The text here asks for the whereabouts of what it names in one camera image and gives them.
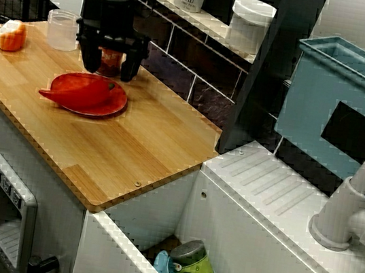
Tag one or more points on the dark tile backsplash with shelf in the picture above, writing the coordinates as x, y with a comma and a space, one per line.
180, 57

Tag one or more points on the orange and white toy sushi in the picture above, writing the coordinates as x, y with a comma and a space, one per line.
11, 37

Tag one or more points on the large white lidded plastic jar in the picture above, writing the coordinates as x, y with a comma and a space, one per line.
248, 26

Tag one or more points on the green toy can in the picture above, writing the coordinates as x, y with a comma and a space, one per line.
196, 272

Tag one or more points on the teal plastic bin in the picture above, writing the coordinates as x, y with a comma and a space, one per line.
306, 110

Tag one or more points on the red round plate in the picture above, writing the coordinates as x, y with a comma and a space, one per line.
115, 102

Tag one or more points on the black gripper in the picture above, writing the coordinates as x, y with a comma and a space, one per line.
112, 30

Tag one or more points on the clear open plastic jar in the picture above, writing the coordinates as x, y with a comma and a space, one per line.
62, 32

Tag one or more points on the white toy kitchen unit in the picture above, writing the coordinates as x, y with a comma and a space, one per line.
256, 240

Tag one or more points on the grey toy faucet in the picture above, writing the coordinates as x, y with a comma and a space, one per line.
339, 215

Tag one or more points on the grey toy dishwasher panel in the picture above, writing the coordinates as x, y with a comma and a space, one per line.
8, 220

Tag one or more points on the toy beans can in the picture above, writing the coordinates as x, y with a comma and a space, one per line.
110, 64

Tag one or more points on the red toy chili pepper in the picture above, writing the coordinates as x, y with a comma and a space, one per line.
79, 93

